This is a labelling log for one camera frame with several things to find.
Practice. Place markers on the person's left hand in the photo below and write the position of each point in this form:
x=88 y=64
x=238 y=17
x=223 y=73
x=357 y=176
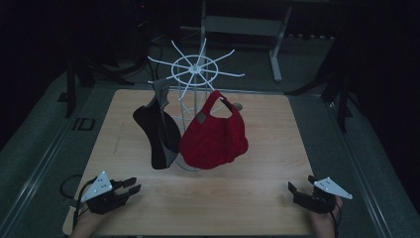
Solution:
x=90 y=223

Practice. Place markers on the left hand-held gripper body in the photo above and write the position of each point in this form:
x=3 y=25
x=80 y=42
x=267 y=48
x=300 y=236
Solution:
x=99 y=190

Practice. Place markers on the white desk frame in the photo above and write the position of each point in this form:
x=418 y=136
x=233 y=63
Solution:
x=244 y=25

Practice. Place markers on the black cap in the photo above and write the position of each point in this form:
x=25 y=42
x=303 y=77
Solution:
x=148 y=122

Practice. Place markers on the black floor bracket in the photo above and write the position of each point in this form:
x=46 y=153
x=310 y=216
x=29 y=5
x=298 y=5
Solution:
x=84 y=124

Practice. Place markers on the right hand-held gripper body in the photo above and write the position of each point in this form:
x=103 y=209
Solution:
x=325 y=195

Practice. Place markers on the person's right hand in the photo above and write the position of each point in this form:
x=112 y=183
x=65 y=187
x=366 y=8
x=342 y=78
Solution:
x=322 y=223

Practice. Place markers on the black tripod stand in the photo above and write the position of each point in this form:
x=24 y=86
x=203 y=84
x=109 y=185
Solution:
x=70 y=89
x=343 y=95

